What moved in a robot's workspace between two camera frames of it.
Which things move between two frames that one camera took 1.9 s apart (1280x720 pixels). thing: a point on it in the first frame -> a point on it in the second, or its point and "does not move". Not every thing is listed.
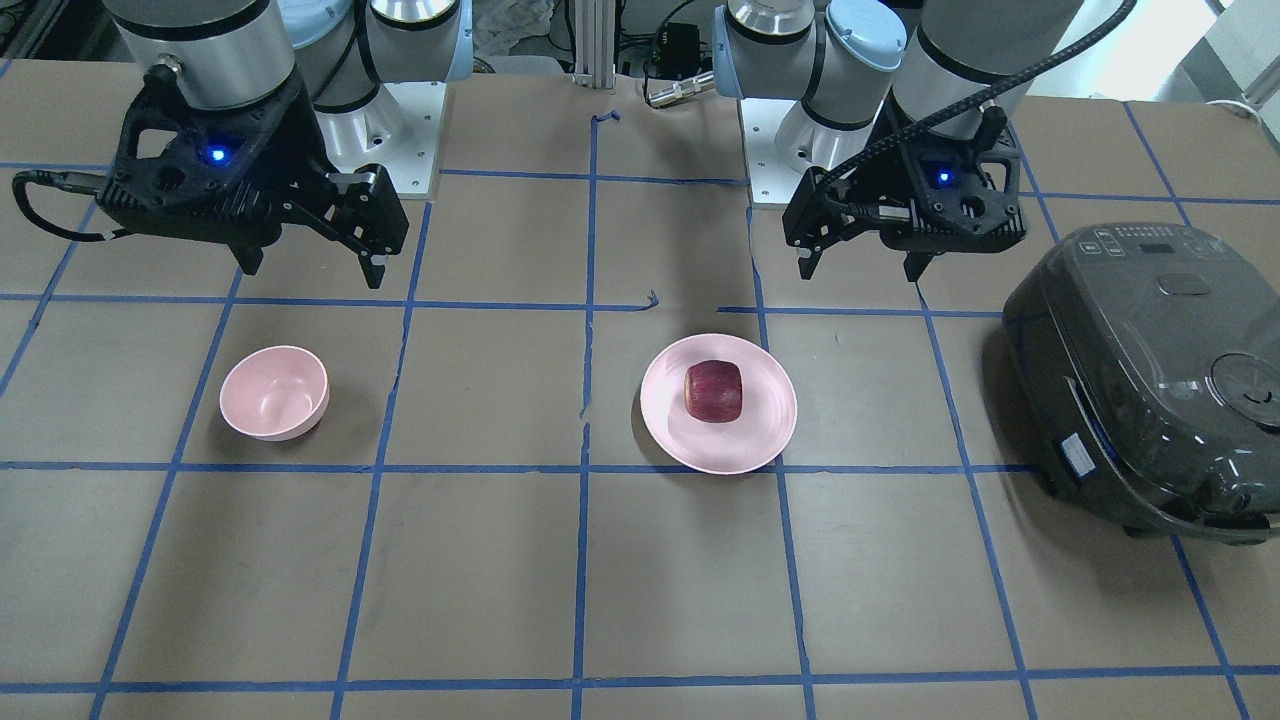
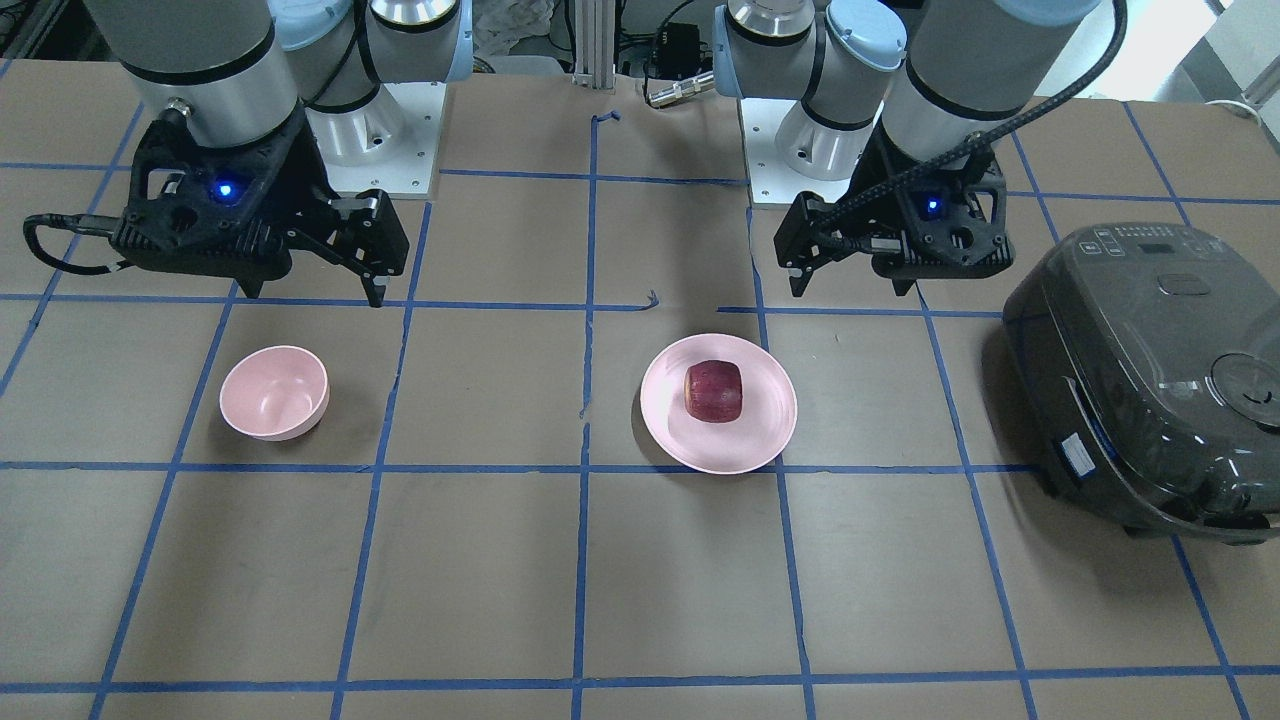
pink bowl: x=275 y=393 does not move
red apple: x=713 y=391 does not move
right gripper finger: x=248 y=256 -> x=252 y=287
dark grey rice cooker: x=1147 y=359 does not move
